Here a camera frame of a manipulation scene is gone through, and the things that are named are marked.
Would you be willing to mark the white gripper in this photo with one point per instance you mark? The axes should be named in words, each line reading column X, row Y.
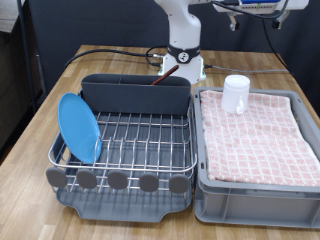
column 295, row 4

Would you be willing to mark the white mug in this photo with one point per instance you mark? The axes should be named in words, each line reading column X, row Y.
column 235, row 96

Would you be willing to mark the brown wooden spoon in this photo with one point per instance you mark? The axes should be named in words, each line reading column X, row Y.
column 165, row 75

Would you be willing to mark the blue plate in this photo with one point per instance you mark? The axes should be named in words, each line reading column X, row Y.
column 78, row 128

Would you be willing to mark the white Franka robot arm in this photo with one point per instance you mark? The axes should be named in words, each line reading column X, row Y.
column 183, row 26

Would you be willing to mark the grey dish drying rack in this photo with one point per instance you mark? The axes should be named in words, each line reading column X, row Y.
column 110, row 208

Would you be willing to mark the pink checked towel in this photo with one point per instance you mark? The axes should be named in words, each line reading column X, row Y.
column 253, row 140

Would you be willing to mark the dark gray utensil caddy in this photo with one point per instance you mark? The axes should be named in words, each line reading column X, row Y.
column 133, row 98

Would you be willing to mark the gray plastic crate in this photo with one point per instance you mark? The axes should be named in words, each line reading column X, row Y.
column 253, row 206

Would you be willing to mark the black metal pole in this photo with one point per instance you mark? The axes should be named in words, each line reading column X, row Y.
column 27, row 56

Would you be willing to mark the gray shelf board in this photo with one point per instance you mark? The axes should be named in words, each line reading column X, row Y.
column 10, row 16

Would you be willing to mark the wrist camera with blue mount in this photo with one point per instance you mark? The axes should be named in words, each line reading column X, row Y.
column 260, row 4

